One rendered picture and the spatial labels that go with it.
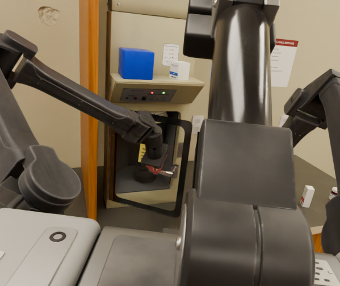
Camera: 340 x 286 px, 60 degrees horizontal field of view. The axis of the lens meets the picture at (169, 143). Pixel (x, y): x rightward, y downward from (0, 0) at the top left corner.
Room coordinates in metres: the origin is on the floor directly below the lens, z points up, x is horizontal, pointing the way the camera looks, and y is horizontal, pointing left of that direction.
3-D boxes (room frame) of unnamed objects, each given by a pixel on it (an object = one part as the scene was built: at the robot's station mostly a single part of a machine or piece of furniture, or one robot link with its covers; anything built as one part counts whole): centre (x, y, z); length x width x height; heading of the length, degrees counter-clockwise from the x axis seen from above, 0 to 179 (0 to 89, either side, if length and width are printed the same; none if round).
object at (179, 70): (1.08, -0.01, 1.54); 0.05 x 0.05 x 0.06; 38
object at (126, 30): (1.22, 0.13, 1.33); 0.32 x 0.25 x 0.77; 111
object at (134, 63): (1.02, 0.14, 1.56); 0.10 x 0.10 x 0.09; 21
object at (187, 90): (1.05, 0.07, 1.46); 0.32 x 0.11 x 0.10; 111
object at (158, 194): (1.00, 0.08, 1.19); 0.30 x 0.01 x 0.40; 75
